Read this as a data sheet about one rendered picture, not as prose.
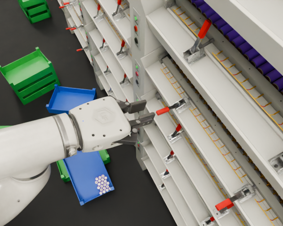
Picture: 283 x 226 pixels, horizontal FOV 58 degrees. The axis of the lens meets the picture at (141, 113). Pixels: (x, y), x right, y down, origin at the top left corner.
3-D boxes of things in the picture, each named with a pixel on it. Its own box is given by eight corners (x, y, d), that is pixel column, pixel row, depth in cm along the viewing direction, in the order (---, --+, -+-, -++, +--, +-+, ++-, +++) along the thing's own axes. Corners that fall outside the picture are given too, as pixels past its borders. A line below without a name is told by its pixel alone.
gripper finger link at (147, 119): (134, 131, 51) (161, 122, 54) (127, 119, 52) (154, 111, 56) (131, 139, 53) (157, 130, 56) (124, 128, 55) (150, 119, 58)
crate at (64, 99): (49, 112, 179) (45, 106, 173) (58, 90, 190) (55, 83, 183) (90, 117, 177) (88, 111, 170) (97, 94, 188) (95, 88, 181)
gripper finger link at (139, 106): (121, 108, 54) (147, 101, 57) (114, 97, 55) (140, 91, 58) (118, 117, 56) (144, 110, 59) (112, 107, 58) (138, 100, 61)
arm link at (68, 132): (66, 145, 43) (83, 140, 44) (50, 106, 47) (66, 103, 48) (66, 167, 49) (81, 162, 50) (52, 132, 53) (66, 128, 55)
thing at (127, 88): (136, 115, 120) (128, 102, 107) (91, 37, 149) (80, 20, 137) (174, 93, 119) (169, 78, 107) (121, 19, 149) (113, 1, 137)
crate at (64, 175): (64, 182, 152) (61, 178, 146) (55, 154, 162) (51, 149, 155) (111, 162, 160) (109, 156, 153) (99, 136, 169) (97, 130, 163)
